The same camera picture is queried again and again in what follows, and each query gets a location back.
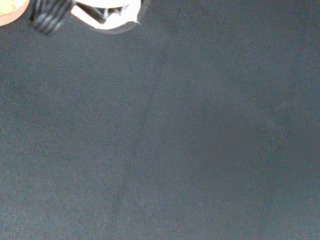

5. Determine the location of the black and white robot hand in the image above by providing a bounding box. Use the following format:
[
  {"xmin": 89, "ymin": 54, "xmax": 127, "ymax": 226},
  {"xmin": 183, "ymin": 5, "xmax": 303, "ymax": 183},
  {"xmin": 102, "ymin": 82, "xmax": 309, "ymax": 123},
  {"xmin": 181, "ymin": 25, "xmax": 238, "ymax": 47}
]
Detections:
[{"xmin": 26, "ymin": 0, "xmax": 144, "ymax": 35}]

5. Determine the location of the black bench cloth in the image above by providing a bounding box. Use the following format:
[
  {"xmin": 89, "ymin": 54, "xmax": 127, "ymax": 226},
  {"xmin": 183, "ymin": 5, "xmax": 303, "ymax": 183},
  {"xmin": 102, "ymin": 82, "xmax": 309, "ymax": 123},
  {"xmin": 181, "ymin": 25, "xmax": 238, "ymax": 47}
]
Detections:
[{"xmin": 0, "ymin": 0, "xmax": 320, "ymax": 240}]

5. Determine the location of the cork ring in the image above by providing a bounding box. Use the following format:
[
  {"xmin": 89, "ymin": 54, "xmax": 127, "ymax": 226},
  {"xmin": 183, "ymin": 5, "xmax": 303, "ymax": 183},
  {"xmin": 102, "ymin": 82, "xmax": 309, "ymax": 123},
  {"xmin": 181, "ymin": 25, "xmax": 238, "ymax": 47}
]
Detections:
[{"xmin": 0, "ymin": 0, "xmax": 30, "ymax": 27}]

